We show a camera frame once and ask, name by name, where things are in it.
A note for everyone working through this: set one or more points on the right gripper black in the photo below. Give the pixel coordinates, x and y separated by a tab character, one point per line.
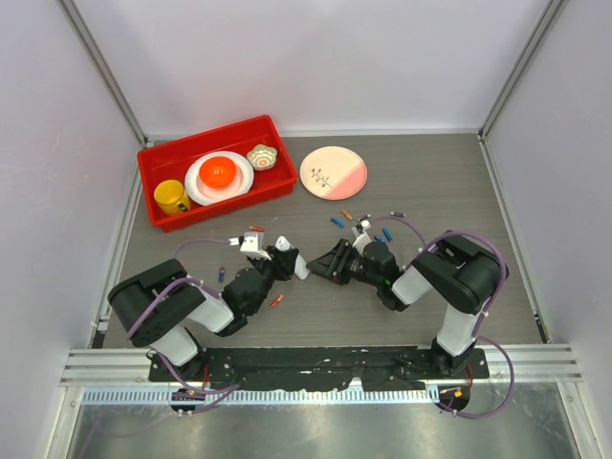
333	263

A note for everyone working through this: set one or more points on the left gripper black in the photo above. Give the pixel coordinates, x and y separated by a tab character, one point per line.
282	262

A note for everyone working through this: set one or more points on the white remote control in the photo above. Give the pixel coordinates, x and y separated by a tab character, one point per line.
292	254

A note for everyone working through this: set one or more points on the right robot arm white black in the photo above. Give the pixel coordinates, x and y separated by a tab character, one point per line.
464	269

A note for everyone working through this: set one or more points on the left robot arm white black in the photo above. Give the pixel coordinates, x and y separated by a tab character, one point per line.
152	305

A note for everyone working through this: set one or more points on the orange battery near plate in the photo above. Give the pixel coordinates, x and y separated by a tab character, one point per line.
347	214

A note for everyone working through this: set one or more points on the pink beige plate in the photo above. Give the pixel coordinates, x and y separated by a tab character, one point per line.
333	173

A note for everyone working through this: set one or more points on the white paper plate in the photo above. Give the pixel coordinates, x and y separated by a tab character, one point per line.
205	195

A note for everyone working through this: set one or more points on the small patterned flower bowl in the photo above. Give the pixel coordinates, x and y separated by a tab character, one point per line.
262	157

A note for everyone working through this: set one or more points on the orange bowl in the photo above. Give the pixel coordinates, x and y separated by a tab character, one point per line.
217	172

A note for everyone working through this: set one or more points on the yellow mug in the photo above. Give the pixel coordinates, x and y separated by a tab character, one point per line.
171	197

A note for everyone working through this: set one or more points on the red plastic bin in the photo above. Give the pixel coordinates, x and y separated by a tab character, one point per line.
171	160

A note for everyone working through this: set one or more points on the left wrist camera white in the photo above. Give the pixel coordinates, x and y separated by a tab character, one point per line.
251	244

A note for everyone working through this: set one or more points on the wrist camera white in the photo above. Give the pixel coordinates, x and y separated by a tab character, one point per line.
251	244
362	232

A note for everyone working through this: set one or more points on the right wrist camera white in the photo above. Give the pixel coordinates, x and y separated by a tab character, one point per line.
362	232

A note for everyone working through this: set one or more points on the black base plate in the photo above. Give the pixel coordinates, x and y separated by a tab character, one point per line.
324	369

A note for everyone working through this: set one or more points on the slotted cable duct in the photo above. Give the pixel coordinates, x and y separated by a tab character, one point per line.
352	395

